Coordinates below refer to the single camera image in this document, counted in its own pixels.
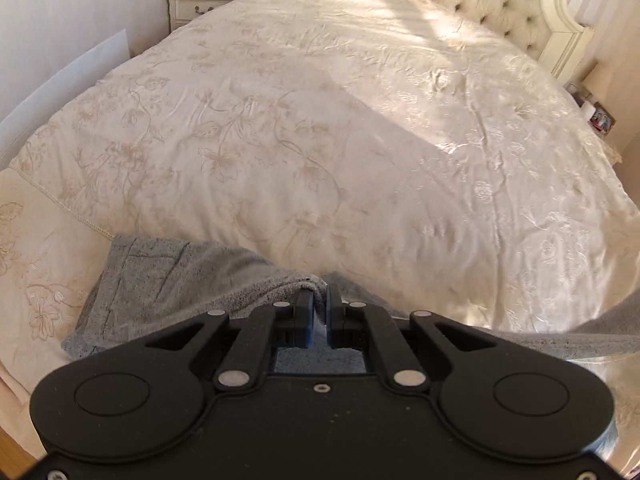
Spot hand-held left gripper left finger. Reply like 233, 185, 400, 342
145, 290, 317, 391

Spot cream nightstand with drawer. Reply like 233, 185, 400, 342
164, 0, 262, 37

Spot cream embroidered bedspread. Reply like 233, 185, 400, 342
0, 0, 640, 463

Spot grey pants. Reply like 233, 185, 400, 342
62, 232, 640, 376

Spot nightstand with lace cloth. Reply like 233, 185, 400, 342
564, 62, 627, 165

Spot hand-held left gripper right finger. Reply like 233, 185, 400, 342
326, 285, 497, 392

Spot cream tufted headboard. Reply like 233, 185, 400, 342
279, 0, 597, 80

